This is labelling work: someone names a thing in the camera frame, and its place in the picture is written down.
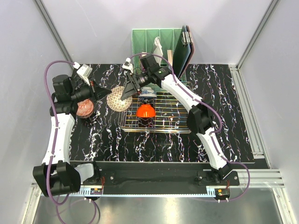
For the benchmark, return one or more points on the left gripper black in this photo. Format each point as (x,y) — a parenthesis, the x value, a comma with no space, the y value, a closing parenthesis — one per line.
(98,92)

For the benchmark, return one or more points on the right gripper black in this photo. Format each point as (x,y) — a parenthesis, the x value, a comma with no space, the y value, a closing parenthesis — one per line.
(129,90)

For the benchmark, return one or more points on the blue white porcelain bowl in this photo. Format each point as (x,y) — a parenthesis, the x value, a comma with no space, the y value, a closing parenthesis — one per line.
(147,92)

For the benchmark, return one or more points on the orange plastic bowl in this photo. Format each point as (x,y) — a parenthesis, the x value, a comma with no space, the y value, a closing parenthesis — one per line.
(145,111)

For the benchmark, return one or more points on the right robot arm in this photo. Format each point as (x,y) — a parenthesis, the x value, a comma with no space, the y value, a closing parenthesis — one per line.
(200,113)

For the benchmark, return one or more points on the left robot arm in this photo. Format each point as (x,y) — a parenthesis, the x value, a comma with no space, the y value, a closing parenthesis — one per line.
(56,176)

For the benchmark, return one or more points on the red geometric patterned bowl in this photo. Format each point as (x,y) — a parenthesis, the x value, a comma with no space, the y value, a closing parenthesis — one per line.
(85,109)

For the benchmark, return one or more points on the white spiral notebook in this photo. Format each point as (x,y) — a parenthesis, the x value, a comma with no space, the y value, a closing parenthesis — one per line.
(157,50)

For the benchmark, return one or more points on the green plastic file organizer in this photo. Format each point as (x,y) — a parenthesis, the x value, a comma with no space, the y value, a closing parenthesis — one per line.
(143,39)

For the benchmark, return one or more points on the blue spine book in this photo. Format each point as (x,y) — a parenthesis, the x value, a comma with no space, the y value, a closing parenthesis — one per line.
(170,56)

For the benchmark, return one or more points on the dark green clipboard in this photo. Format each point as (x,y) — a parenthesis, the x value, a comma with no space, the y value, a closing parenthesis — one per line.
(183,52)

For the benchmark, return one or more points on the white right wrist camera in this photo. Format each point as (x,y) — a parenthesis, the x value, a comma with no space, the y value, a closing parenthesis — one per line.
(128,65)

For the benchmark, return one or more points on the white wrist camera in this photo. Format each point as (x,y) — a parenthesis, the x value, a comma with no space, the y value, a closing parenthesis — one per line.
(83,71)
(128,65)

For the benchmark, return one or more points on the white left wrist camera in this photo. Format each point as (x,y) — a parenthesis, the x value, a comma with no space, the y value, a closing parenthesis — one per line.
(83,71)

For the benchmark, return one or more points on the metal wire dish rack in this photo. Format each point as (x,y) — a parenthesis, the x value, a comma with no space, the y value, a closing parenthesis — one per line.
(171,116)

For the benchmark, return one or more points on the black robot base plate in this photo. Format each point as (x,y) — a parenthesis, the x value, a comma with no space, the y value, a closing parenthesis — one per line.
(117,173)

